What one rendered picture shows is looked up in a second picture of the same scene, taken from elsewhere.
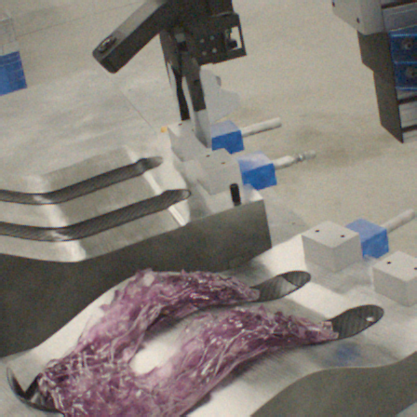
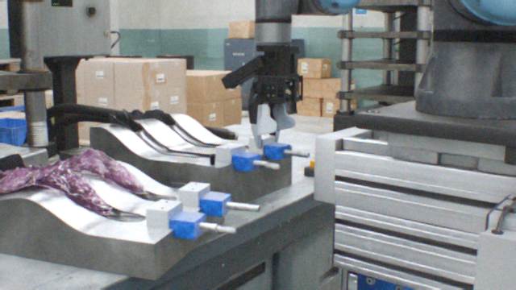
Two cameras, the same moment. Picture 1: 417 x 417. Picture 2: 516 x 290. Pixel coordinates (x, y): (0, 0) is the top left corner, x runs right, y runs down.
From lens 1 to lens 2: 1.03 m
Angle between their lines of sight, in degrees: 48
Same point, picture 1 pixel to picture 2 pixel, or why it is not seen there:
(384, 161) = not seen: outside the picture
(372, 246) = (209, 205)
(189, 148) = (252, 145)
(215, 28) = (272, 81)
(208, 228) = (193, 170)
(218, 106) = (264, 126)
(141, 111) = not seen: hidden behind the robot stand
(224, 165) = (225, 147)
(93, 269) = (147, 164)
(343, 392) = (48, 225)
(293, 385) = (21, 200)
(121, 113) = not seen: hidden behind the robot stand
